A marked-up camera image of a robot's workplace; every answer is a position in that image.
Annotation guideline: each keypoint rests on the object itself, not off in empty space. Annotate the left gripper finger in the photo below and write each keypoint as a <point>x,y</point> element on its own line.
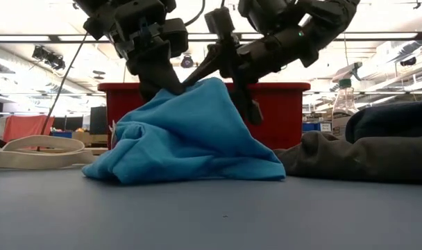
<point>159,81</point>

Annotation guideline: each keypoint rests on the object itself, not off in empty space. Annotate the bright blue garment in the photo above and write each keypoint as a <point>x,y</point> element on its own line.
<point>190,139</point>

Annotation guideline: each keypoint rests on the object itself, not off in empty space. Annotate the blue storage crate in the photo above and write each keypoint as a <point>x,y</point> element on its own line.
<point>310,127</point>

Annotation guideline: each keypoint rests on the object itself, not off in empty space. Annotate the black background monitor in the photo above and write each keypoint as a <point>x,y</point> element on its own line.
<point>98,119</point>

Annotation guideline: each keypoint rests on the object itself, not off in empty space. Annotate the navy blue garment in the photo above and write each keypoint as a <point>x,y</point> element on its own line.
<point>388,118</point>

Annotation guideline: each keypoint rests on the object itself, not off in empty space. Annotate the white canvas tote bag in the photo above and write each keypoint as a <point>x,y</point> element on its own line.
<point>41,158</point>

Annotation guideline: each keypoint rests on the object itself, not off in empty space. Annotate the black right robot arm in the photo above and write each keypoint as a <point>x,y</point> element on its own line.
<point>329,21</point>

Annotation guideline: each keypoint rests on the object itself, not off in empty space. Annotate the black ceiling dome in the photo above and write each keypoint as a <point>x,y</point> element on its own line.
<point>408,61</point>

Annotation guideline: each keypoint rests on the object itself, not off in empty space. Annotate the clear spray bottle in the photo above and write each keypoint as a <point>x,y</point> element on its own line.
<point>344,100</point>

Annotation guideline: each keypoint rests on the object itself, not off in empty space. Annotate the red hanging cloth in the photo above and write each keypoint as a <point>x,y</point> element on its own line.
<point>27,126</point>

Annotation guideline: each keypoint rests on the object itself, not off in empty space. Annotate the red plastic laundry bin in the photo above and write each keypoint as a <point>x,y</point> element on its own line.
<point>287,114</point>

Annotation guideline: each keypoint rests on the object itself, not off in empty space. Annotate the black ceiling track light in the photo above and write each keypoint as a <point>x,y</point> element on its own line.
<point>49,58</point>

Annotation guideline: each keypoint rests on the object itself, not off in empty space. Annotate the dark grey garment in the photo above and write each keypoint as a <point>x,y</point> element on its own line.
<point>353,159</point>

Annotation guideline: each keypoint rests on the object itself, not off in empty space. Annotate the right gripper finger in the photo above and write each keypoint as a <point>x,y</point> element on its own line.
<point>244,90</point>
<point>209,62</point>

